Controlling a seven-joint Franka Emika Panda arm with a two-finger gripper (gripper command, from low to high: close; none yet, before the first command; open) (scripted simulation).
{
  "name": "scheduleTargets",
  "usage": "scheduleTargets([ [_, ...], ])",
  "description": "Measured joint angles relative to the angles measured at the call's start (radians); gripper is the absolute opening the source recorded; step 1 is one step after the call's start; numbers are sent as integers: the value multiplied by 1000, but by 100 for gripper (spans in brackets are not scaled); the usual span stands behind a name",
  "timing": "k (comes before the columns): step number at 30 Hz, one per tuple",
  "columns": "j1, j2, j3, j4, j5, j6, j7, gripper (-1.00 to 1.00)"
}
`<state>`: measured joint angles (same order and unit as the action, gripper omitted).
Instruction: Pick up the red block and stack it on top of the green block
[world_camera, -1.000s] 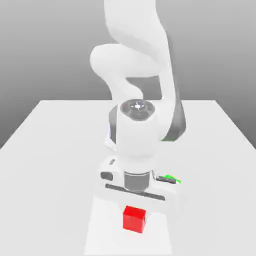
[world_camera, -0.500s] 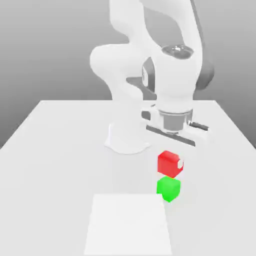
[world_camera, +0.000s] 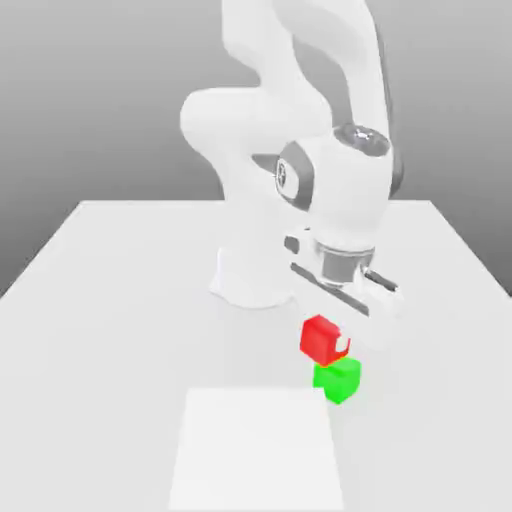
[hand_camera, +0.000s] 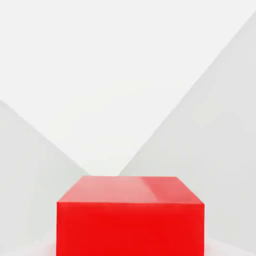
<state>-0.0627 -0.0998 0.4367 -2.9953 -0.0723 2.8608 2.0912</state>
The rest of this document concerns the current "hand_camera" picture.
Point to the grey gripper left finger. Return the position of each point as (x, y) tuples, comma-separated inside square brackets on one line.
[(46, 251)]

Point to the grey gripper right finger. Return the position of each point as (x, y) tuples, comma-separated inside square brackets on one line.
[(216, 251)]

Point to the small red cube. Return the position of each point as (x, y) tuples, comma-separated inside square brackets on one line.
[(130, 226)]

